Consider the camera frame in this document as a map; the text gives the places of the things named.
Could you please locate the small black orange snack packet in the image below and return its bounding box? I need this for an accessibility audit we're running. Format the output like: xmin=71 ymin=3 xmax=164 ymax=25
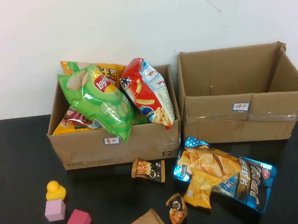
xmin=165 ymin=192 xmax=189 ymax=224
xmin=130 ymin=156 xmax=167 ymax=185

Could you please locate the brown snack packet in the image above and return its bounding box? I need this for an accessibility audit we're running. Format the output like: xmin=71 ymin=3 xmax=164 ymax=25
xmin=114 ymin=207 xmax=170 ymax=224

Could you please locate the small yellow snack packet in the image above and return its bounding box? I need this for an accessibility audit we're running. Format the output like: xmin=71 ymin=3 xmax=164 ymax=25
xmin=181 ymin=167 xmax=224 ymax=211

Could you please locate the red shrimp stick bag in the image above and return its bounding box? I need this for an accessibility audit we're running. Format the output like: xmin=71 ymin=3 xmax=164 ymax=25
xmin=118 ymin=56 xmax=177 ymax=133

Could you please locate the white label with red writing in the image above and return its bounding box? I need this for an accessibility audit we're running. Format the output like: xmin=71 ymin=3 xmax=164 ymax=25
xmin=232 ymin=102 xmax=251 ymax=112
xmin=103 ymin=137 xmax=121 ymax=145

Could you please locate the green Lay's chip bag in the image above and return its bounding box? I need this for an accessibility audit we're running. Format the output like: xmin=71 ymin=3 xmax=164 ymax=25
xmin=55 ymin=61 xmax=137 ymax=147

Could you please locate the orange potato chip bag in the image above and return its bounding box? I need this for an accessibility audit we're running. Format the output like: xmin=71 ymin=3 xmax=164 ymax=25
xmin=60 ymin=57 xmax=128 ymax=94

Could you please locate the large brown cardboard box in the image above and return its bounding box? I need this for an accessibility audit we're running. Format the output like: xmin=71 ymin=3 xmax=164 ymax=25
xmin=175 ymin=40 xmax=298 ymax=146

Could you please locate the cardboard box with F2 print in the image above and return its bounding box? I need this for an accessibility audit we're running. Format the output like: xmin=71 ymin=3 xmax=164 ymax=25
xmin=43 ymin=63 xmax=184 ymax=172

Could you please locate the yellow barbecue chip bag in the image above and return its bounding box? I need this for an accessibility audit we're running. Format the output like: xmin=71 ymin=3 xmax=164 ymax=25
xmin=50 ymin=104 xmax=103 ymax=136

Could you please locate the blue shrimp chip bag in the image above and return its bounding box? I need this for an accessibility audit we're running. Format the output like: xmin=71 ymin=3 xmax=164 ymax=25
xmin=171 ymin=131 xmax=280 ymax=218

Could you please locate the yellow rubber duck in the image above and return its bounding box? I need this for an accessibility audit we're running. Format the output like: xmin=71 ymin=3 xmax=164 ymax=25
xmin=44 ymin=179 xmax=67 ymax=202

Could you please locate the magenta cube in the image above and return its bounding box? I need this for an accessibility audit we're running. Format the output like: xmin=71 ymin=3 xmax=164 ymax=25
xmin=66 ymin=208 xmax=92 ymax=224

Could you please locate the light pink cube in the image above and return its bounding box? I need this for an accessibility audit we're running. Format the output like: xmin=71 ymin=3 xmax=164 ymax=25
xmin=43 ymin=198 xmax=67 ymax=222

